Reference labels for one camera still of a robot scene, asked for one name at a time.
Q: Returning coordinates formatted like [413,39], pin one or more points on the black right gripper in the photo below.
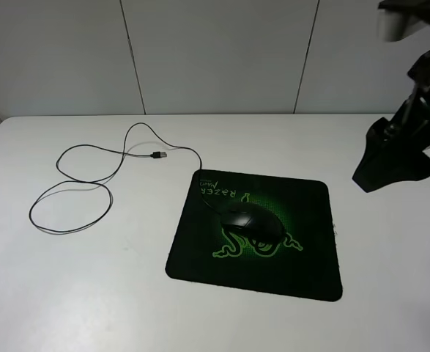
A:
[394,149]

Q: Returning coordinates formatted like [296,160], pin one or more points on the black computer mouse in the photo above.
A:
[253,222]

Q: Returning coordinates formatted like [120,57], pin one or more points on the black green razer mouse pad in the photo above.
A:
[304,264]

